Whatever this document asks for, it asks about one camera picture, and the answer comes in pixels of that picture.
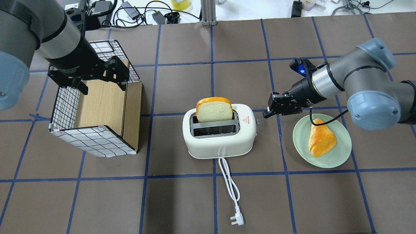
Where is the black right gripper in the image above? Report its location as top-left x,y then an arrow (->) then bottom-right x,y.
263,77 -> 320,119

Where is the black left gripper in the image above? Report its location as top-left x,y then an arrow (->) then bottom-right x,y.
47,44 -> 129,95

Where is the white two-slot toaster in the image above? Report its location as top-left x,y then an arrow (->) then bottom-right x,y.
182,104 -> 256,159

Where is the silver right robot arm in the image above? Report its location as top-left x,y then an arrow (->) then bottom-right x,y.
263,38 -> 416,131

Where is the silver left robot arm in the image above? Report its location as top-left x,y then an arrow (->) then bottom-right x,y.
0,0 -> 129,111

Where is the checkered basket with wooden board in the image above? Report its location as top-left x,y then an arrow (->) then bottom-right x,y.
48,40 -> 143,157

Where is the triangular golden pastry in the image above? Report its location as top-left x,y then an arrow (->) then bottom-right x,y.
308,118 -> 337,158

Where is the toast bread slice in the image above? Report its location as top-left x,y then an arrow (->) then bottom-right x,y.
196,97 -> 233,123

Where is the light green plate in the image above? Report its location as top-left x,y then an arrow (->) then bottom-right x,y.
292,114 -> 352,168

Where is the black power adapter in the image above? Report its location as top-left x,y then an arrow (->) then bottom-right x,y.
290,0 -> 303,18

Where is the yellow tape roll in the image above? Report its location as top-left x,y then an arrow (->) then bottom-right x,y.
171,0 -> 191,11

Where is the aluminium frame post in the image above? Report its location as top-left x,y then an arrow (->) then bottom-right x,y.
201,0 -> 217,26

